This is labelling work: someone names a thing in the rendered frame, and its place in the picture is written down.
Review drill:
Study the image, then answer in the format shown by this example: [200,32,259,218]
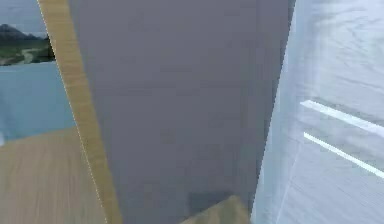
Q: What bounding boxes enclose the grey room door wooden edge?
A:
[36,0,297,224]

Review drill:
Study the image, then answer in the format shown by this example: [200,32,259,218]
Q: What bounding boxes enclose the framed landscape picture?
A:
[0,23,56,67]

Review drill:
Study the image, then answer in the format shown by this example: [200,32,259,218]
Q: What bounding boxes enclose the white fridge handle bar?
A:
[299,99,384,138]
[303,131,384,180]

